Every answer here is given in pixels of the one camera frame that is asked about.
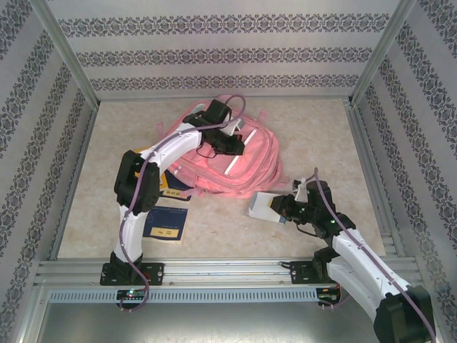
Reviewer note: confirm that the white notebook blue edge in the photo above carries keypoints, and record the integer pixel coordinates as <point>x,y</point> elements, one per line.
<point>262,207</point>

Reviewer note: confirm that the pink backpack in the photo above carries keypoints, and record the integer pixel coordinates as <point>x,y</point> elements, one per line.
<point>250,160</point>

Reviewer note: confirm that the dark blue book with drawing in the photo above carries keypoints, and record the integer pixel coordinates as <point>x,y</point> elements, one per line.
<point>168,221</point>

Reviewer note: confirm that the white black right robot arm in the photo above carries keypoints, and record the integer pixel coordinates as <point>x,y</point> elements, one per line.
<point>360,253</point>

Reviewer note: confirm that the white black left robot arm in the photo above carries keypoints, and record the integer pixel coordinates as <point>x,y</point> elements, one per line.
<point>171,143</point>

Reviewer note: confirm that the right controller board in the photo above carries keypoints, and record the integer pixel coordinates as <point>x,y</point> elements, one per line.
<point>326,296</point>

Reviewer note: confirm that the controller board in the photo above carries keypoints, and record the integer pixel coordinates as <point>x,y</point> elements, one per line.
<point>326,296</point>
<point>130,293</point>

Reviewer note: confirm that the left controller board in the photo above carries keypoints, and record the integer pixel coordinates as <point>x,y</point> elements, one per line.
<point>130,293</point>

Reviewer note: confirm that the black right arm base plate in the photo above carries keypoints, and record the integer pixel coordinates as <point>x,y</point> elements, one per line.
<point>298,273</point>

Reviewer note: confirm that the aluminium right floor rail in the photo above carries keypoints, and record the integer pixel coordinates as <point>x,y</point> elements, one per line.
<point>373,178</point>

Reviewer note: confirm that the aluminium floor rail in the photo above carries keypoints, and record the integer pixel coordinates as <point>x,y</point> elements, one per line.
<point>373,178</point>
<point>143,98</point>
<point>74,178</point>

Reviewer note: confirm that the aluminium mounting rail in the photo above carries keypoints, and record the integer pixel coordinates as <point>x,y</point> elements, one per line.
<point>221,271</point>

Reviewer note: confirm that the aluminium back floor rail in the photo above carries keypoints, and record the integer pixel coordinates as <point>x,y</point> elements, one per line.
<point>143,98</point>

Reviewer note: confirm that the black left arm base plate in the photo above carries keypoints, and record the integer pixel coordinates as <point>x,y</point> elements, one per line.
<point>153,273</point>

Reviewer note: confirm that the aluminium left floor rail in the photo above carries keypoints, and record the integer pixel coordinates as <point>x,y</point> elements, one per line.
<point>74,178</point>

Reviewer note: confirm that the aluminium right frame post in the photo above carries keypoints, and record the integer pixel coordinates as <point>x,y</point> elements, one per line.
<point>383,50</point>

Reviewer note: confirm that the aluminium frame post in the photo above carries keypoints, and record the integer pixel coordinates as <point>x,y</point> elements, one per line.
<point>65,50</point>
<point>383,50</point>

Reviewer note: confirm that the aluminium left frame post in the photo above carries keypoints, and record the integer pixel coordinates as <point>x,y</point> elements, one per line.
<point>65,50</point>

